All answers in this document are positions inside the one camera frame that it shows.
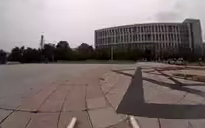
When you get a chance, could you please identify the grass strip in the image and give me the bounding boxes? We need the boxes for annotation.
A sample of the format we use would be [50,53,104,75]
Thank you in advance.
[54,59,138,65]

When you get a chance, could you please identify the row of dark trees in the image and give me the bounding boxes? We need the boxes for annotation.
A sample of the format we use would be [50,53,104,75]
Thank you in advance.
[0,40,205,65]

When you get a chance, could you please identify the grey paved plaza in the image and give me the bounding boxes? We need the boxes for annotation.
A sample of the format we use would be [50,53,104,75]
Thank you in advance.
[0,61,205,128]

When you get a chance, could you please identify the curved grey building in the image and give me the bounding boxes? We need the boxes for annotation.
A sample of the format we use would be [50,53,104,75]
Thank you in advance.
[94,18,204,54]

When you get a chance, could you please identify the tall thin tower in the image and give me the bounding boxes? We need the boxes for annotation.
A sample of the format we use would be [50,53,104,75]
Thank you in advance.
[39,34,45,50]

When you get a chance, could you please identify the robot's own part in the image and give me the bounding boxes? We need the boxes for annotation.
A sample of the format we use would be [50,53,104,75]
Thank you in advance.
[66,116,78,128]
[128,115,141,128]

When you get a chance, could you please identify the parked vehicles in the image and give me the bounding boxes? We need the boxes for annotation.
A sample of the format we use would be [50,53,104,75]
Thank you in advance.
[165,57,188,66]

